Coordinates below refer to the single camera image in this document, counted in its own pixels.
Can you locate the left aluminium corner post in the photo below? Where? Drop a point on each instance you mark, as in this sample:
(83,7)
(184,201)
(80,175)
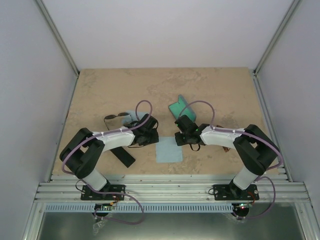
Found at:
(57,36)

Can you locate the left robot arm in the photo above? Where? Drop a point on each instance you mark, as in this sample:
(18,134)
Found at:
(82,153)

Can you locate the aluminium corner post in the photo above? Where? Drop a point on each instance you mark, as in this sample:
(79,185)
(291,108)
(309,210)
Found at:
(277,35)
(57,36)

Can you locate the black glasses case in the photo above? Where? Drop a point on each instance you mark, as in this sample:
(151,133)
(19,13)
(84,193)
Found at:
(126,159)

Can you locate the aluminium rail frame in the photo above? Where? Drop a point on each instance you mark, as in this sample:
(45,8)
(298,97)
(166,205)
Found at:
(173,188)

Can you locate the light blue cloth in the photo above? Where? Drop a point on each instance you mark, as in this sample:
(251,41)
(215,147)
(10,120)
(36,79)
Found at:
(167,151)
(133,116)

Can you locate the blue-grey glasses case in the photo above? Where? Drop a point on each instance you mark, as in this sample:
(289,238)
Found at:
(180,108)

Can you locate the right aluminium corner post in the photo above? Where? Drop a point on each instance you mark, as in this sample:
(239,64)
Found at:
(277,35)

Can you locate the brown frame sunglasses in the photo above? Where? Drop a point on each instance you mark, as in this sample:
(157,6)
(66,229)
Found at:
(226,149)

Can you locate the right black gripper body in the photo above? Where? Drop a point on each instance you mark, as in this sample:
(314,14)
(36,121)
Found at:
(182,141)

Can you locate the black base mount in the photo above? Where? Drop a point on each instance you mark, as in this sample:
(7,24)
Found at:
(111,193)
(223,192)

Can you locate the clear plastic wrap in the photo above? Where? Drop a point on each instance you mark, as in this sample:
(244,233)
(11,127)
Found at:
(98,225)

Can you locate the blue slotted cable duct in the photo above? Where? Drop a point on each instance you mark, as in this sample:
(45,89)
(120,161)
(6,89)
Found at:
(135,208)

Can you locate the dark thin-frame sunglasses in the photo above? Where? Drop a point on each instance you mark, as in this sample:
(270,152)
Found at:
(114,121)

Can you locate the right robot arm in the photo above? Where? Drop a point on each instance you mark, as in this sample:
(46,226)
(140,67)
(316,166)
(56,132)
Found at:
(256,151)

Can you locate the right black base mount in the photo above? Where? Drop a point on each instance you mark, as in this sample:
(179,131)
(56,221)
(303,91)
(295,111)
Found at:
(223,192)

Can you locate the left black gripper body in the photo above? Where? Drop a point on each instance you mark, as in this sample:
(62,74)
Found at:
(149,139)

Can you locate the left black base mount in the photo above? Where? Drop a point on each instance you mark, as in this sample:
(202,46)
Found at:
(111,193)

